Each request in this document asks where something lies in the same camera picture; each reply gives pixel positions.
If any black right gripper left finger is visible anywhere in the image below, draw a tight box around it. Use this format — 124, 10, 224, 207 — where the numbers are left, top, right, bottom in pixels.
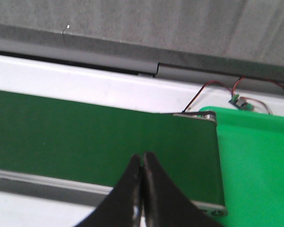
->
78, 154, 142, 227

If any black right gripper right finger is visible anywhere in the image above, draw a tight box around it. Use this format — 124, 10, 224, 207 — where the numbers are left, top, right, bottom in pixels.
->
142, 152, 222, 227

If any green conveyor belt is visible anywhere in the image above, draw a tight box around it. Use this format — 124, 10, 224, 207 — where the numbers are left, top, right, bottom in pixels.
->
0, 91, 224, 205

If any green plastic tray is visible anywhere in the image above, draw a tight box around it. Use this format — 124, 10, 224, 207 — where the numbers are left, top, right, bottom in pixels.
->
208, 106, 284, 227

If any small green circuit board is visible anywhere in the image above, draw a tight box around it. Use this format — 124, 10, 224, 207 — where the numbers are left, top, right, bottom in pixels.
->
229, 94, 254, 111

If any grey stone counter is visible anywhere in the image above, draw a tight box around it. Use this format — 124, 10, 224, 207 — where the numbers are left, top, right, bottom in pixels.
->
0, 0, 284, 83

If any aluminium conveyor frame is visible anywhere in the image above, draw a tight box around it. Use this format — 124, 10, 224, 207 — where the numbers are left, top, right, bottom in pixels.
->
0, 111, 227, 217

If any red black wire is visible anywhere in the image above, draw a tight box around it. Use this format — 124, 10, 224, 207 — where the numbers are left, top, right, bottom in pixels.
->
181, 76, 284, 115

